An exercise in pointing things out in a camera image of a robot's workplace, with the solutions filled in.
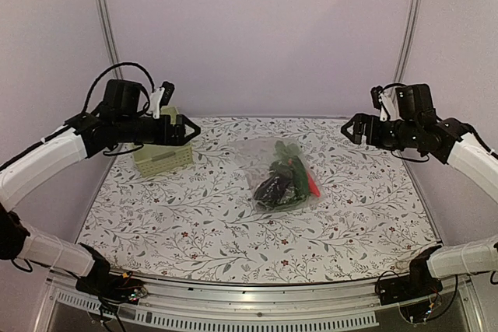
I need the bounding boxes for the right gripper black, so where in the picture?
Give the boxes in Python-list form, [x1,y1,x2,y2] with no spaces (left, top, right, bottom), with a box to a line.
[342,113,421,151]

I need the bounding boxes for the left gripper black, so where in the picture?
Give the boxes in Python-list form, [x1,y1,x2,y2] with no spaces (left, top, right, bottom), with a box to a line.
[116,113,202,145]

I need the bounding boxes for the toy cucumber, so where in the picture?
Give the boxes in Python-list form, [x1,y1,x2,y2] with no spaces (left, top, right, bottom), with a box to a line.
[291,157,310,201]

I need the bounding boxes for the clear zip top bag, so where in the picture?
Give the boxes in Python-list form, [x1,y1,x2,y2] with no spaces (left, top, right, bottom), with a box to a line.
[231,137,325,213]

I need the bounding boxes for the toy eggplant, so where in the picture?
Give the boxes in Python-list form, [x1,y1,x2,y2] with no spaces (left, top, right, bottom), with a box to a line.
[253,174,293,209]

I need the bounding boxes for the toy carrot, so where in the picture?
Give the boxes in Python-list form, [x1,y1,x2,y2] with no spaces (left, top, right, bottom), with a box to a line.
[307,172,321,197]

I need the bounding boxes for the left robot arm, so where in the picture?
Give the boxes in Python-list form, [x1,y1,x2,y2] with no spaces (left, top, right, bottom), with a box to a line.
[1,79,201,296]

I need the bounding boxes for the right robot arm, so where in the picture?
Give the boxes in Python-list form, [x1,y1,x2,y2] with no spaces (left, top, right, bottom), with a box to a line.
[341,83,497,304]

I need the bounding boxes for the cream plastic basket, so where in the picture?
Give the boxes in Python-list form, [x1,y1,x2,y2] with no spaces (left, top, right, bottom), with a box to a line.
[132,105,195,176]

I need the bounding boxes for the toy green leafy vegetable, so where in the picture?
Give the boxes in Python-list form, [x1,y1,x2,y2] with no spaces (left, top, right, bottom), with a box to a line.
[272,140,304,169]

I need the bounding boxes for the floral table mat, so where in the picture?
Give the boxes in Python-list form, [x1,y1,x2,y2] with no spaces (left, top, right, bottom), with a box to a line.
[79,117,439,284]

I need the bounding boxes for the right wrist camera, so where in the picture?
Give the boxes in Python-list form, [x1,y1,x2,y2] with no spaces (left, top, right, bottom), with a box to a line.
[370,84,399,121]

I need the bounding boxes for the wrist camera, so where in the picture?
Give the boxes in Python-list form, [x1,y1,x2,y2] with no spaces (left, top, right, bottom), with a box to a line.
[370,84,399,121]
[147,81,175,119]

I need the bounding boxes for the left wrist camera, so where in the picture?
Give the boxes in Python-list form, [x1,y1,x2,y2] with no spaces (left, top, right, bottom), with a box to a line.
[147,81,175,119]

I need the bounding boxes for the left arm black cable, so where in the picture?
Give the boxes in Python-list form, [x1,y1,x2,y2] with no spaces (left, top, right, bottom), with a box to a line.
[83,62,156,115]

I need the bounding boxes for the right metal frame post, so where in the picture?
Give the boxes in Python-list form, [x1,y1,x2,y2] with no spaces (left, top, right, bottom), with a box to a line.
[393,0,422,83]

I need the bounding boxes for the metal frame post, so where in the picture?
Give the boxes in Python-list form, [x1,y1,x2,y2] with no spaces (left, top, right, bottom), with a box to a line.
[95,0,120,65]
[393,0,422,83]

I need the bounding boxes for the front aluminium rail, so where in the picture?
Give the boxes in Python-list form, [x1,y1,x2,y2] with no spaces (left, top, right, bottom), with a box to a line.
[33,271,486,331]

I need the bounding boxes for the left metal frame post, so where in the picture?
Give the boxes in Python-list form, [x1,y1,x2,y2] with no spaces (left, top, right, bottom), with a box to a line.
[95,0,120,65]

